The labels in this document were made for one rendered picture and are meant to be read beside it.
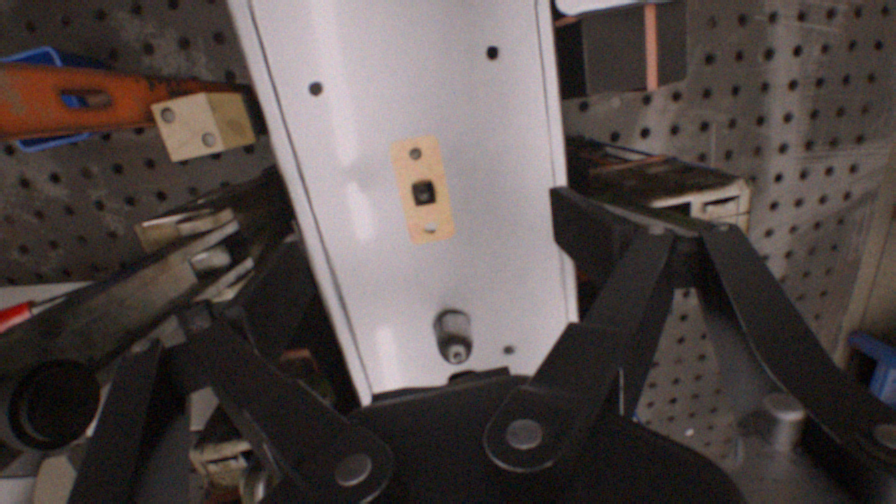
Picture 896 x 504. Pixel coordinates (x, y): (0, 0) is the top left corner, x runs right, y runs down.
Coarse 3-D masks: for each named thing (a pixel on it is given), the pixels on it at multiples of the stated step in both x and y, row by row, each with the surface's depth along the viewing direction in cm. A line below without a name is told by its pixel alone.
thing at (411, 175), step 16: (400, 144) 30; (416, 144) 30; (432, 144) 30; (400, 160) 30; (416, 160) 30; (432, 160) 31; (400, 176) 31; (416, 176) 31; (432, 176) 31; (400, 192) 31; (416, 192) 30; (432, 192) 30; (416, 208) 32; (432, 208) 32; (448, 208) 32; (416, 224) 32; (448, 224) 32; (416, 240) 33; (432, 240) 33
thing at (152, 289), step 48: (192, 240) 23; (96, 288) 17; (144, 288) 20; (192, 288) 23; (0, 336) 14; (48, 336) 14; (96, 336) 17; (144, 336) 18; (0, 384) 12; (48, 384) 12; (96, 384) 13; (0, 432) 11; (48, 432) 12
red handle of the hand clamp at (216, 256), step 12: (204, 252) 25; (216, 252) 25; (228, 252) 26; (192, 264) 24; (204, 264) 25; (216, 264) 25; (228, 264) 26; (48, 300) 21; (60, 300) 21; (0, 312) 20; (12, 312) 20; (24, 312) 20; (36, 312) 20; (0, 324) 19; (12, 324) 19
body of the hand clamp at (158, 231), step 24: (216, 192) 34; (240, 192) 30; (264, 192) 33; (168, 216) 26; (240, 216) 28; (264, 216) 32; (288, 216) 38; (144, 240) 26; (168, 240) 26; (240, 240) 28; (264, 240) 31
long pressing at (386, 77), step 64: (256, 0) 26; (320, 0) 26; (384, 0) 27; (448, 0) 27; (512, 0) 27; (256, 64) 27; (320, 64) 28; (384, 64) 28; (448, 64) 29; (512, 64) 29; (320, 128) 29; (384, 128) 30; (448, 128) 30; (512, 128) 30; (320, 192) 31; (384, 192) 31; (448, 192) 32; (512, 192) 32; (320, 256) 32; (384, 256) 33; (448, 256) 34; (512, 256) 34; (384, 320) 35; (512, 320) 36; (576, 320) 37; (384, 384) 38
